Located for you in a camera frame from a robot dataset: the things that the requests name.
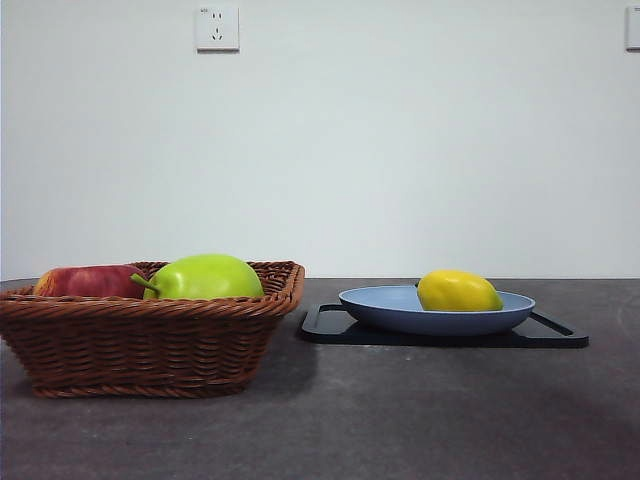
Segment blue round plate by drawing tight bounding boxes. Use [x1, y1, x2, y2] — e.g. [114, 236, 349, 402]
[338, 285, 537, 337]

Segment yellow lemon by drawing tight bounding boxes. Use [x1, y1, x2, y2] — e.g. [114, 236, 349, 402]
[417, 269, 505, 313]

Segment brown wicker basket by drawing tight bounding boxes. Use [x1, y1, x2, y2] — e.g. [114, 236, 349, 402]
[0, 260, 307, 400]

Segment green apple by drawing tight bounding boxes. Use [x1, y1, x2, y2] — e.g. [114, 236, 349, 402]
[131, 253, 266, 302]

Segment black flat tray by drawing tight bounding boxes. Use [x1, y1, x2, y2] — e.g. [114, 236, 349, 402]
[300, 303, 590, 350]

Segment red apple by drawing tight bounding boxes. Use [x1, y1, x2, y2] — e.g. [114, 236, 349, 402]
[33, 264, 151, 300]

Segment white wall socket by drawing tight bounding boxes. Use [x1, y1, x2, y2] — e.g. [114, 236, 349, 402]
[195, 4, 241, 54]

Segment white wall switch plate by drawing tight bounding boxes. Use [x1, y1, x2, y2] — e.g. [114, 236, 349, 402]
[625, 5, 640, 51]

